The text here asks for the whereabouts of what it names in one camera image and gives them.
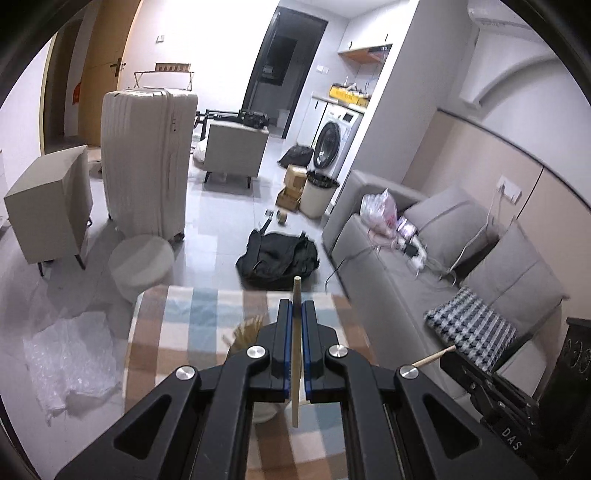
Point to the white utensil holder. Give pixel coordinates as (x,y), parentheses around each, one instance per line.
(265,412)

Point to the beige armchair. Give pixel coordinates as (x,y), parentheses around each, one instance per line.
(235,147)

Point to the cardboard box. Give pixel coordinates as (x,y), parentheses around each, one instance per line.
(288,199)
(294,177)

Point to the white power strip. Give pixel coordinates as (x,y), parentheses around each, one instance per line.
(415,254)

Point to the clear bubble wrap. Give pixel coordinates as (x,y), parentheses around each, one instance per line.
(69,360)

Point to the brown tape roll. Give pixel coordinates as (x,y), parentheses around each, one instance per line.
(282,217)

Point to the yellow crate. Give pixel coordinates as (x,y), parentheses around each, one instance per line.
(344,94)

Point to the round grey stool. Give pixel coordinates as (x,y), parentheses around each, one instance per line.
(141,265)

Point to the beige cube side chair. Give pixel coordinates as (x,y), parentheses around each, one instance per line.
(46,217)

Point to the black backpack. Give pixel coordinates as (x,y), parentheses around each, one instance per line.
(277,258)

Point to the grey sofa cushion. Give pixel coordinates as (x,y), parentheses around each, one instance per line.
(452,221)
(512,277)

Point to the beige trash can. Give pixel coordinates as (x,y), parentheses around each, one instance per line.
(316,196)

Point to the pale wooden chopstick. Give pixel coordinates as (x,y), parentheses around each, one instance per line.
(434,356)
(296,290)

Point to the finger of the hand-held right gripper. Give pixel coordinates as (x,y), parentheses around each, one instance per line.
(487,406)
(480,376)

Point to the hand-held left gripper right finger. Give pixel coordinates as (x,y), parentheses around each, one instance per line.
(304,360)

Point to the wooden door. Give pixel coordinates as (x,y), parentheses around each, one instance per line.
(106,46)

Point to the white wall socket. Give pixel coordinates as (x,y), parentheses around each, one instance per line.
(509,189)

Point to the wooden luggage rack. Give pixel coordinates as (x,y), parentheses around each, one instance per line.
(161,74)

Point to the white washing machine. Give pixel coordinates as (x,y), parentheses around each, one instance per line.
(334,138)

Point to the houndstooth pillow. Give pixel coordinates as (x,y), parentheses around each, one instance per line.
(471,323)

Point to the red door sign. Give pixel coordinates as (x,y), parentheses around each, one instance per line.
(76,92)

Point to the white suitcase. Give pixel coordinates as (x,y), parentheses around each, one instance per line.
(143,161)

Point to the pink white plastic bag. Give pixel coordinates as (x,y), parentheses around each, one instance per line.
(378,207)

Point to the plaid tablecloth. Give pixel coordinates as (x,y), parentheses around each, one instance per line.
(184,323)

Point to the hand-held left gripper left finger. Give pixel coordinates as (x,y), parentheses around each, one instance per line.
(289,350)

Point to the black trash bag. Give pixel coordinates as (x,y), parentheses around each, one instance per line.
(295,156)

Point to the black door frame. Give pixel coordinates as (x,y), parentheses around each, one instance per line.
(251,83)

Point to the wooden wall shelf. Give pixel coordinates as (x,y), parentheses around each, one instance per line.
(364,54)

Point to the grey sofa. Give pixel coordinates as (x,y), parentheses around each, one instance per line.
(369,249)

